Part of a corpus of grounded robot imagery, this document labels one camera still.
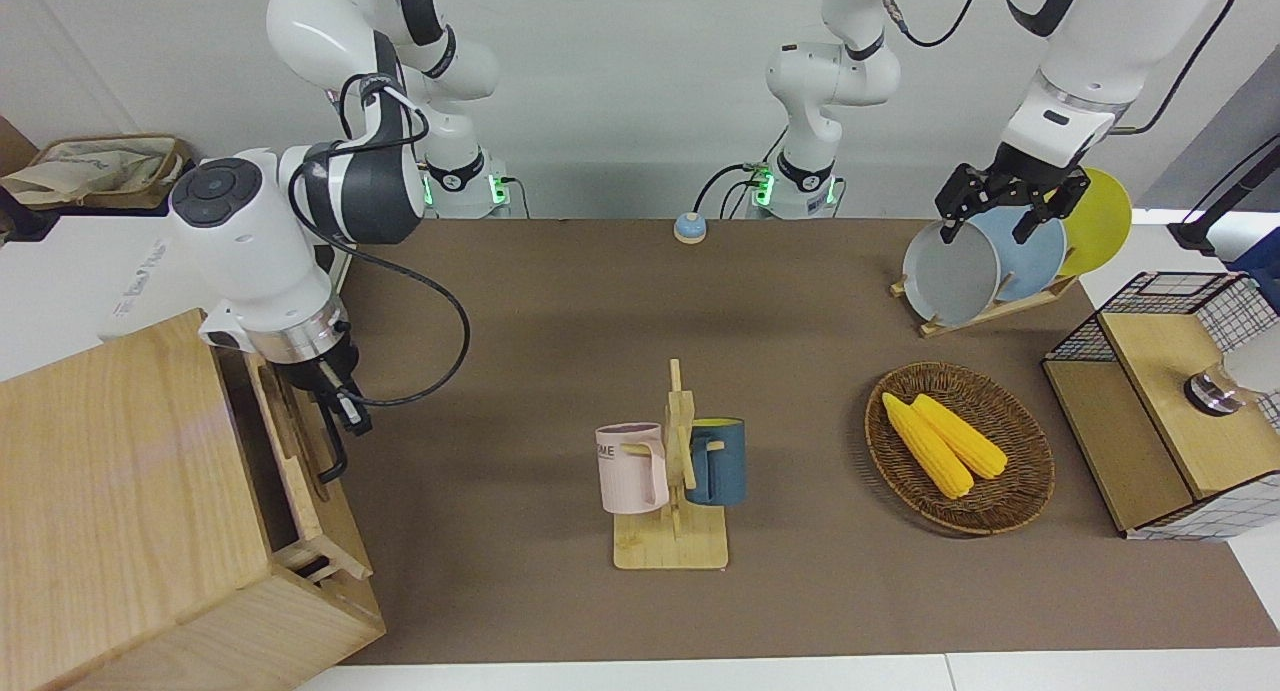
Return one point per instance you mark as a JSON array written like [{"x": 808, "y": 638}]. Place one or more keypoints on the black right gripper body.
[{"x": 315, "y": 363}]

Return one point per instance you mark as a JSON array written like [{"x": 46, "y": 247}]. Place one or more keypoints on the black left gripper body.
[{"x": 1025, "y": 176}]

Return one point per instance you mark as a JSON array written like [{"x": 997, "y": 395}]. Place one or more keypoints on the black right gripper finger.
[
  {"x": 354, "y": 409},
  {"x": 328, "y": 389}
]

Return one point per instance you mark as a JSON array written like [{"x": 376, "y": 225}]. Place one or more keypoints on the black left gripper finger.
[
  {"x": 962, "y": 199},
  {"x": 1055, "y": 209}
]

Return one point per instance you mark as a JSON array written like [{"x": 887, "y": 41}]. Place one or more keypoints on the light wooden drawer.
[{"x": 300, "y": 491}]

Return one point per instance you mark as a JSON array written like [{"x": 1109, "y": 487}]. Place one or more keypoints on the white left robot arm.
[{"x": 1110, "y": 41}]

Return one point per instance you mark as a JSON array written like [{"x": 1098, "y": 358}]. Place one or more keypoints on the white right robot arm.
[{"x": 250, "y": 241}]

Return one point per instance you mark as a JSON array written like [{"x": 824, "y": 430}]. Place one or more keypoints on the yellow plate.
[{"x": 1100, "y": 221}]

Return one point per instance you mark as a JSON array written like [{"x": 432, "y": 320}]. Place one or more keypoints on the light blue plate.
[{"x": 1030, "y": 261}]

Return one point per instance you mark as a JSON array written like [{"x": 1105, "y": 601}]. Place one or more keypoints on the grey plate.
[{"x": 950, "y": 276}]

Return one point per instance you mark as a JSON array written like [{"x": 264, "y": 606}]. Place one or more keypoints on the wooden plate rack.
[{"x": 1010, "y": 309}]

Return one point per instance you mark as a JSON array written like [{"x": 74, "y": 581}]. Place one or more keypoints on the black stand pole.
[{"x": 1195, "y": 236}]

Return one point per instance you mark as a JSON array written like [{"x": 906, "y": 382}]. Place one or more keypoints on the white toaster oven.
[{"x": 130, "y": 271}]

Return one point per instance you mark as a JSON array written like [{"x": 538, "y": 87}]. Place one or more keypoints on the blue box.
[{"x": 1262, "y": 266}]

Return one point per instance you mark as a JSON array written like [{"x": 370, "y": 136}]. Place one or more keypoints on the light wooden cabinet box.
[{"x": 100, "y": 471}]

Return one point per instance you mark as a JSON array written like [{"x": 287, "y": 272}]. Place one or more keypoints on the white bulb with metal base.
[{"x": 1215, "y": 391}]

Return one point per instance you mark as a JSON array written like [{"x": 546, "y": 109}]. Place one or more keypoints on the yellow corn cob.
[
  {"x": 968, "y": 443},
  {"x": 930, "y": 449}
]

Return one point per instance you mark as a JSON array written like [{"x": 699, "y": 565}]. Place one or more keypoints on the small blue bell button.
[{"x": 689, "y": 229}]

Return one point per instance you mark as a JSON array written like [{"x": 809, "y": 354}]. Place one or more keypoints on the pink mug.
[{"x": 630, "y": 471}]

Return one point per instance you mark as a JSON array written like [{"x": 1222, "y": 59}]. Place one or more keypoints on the brown wicker basket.
[{"x": 1010, "y": 491}]

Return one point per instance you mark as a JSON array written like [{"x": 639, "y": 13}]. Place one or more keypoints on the wooden mug rack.
[{"x": 670, "y": 546}]

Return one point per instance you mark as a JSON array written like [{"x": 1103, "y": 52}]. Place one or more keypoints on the dark blue mug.
[{"x": 722, "y": 466}]

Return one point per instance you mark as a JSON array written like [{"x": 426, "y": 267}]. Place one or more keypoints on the brown table mat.
[{"x": 800, "y": 591}]

